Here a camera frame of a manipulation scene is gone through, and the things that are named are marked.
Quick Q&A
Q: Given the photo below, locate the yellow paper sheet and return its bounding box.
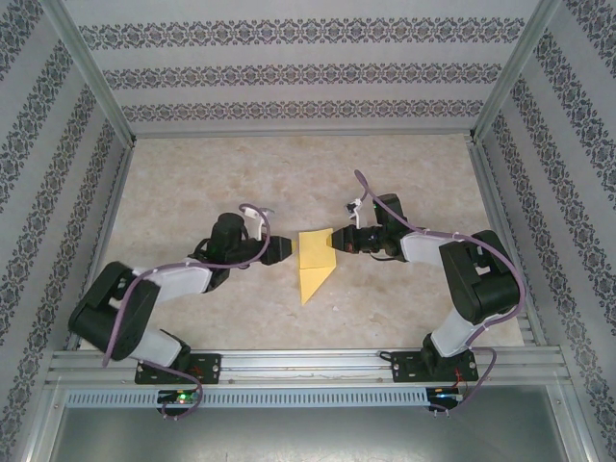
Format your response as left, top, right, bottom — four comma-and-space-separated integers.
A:
296, 227, 339, 306

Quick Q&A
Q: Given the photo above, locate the grey sheet metal panel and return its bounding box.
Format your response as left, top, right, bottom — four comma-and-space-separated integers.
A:
47, 406, 591, 462

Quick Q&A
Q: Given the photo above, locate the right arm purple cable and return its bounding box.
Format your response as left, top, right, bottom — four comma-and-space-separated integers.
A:
354, 167, 526, 415

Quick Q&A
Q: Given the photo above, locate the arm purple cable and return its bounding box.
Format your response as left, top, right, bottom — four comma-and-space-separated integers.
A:
354, 167, 526, 415
101, 204, 276, 421

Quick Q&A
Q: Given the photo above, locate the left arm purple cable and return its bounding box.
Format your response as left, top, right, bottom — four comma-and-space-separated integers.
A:
101, 204, 276, 421

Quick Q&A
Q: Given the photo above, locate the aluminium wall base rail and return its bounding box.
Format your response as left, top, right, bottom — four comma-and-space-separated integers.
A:
130, 125, 477, 141

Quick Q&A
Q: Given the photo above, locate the long aluminium mounting rail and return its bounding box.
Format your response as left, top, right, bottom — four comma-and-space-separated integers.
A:
45, 348, 567, 386

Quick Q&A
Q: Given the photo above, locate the aluminium side rail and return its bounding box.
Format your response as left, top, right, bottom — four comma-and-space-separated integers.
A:
64, 141, 139, 351
467, 139, 550, 348

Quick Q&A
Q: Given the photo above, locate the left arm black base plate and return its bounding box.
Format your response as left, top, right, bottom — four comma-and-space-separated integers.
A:
134, 352, 223, 386

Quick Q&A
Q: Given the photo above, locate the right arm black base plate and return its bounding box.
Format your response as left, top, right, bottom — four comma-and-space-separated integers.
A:
379, 350, 478, 385

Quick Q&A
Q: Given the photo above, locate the grey slotted cable duct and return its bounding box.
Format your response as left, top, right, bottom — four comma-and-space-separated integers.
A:
64, 387, 429, 408

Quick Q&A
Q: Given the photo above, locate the aluminium frame post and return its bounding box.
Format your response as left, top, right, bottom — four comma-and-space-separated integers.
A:
40, 0, 137, 148
469, 0, 563, 145

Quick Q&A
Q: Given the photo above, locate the aluminium lower frame beam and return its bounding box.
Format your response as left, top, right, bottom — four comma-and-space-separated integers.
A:
548, 384, 605, 462
13, 382, 66, 462

